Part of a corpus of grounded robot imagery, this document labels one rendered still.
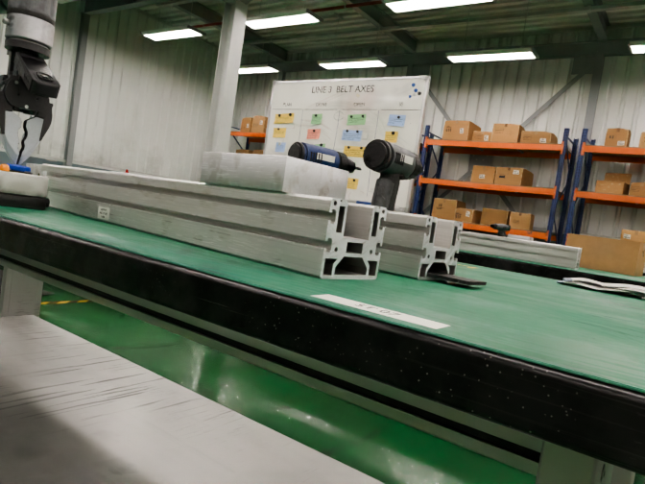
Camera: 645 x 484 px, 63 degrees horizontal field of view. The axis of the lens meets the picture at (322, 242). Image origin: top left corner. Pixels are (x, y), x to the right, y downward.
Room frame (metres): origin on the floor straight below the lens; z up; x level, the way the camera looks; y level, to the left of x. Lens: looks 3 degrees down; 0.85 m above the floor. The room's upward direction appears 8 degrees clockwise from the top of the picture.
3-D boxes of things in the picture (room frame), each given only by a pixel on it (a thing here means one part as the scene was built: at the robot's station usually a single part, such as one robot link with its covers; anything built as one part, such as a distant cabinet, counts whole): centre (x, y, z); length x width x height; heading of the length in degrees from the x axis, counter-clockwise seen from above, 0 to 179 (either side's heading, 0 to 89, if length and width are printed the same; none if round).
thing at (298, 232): (0.84, 0.26, 0.82); 0.80 x 0.10 x 0.09; 48
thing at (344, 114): (4.30, 0.00, 0.97); 1.50 x 0.50 x 1.95; 55
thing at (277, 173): (0.68, 0.08, 0.87); 0.16 x 0.11 x 0.07; 48
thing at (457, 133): (10.58, -3.17, 1.58); 2.83 x 0.98 x 3.15; 55
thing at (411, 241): (0.98, 0.13, 0.82); 0.80 x 0.10 x 0.09; 48
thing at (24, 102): (0.95, 0.58, 1.01); 0.09 x 0.08 x 0.12; 48
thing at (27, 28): (0.94, 0.57, 1.09); 0.08 x 0.08 x 0.05
